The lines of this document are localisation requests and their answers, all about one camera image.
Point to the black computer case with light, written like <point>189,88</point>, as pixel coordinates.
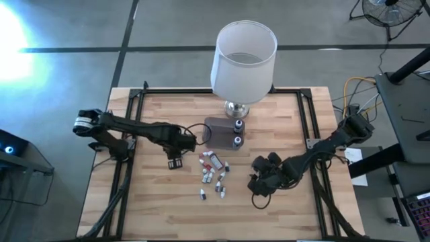
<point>13,144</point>

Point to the white shade silver table lamp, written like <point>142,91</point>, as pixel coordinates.
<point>243,80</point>

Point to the black side desk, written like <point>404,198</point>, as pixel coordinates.
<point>403,101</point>

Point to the backlit keyboard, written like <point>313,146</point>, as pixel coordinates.
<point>420,215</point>

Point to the silver mounting plate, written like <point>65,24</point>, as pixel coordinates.
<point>312,143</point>

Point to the large purple food coloring bottle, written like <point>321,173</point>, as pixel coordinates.
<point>237,141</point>

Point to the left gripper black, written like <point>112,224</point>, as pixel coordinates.
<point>181,142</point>

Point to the black floor fan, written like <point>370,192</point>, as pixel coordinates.
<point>389,17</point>

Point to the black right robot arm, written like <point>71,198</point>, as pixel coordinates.
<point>322,148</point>

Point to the grey plastic bin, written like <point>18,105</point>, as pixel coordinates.
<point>220,134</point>

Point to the black hex key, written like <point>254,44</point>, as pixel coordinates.
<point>413,120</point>

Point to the white paper sheet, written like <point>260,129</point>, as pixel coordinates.
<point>354,156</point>

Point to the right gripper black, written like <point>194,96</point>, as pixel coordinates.
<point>265,181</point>

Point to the large red food coloring bottle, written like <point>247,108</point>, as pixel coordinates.
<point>216,162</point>

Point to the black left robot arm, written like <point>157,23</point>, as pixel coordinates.
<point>134,126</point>

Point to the black aluminium table frame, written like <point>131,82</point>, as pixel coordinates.
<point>174,90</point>

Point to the large black food coloring bottle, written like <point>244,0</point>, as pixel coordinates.
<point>238,125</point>

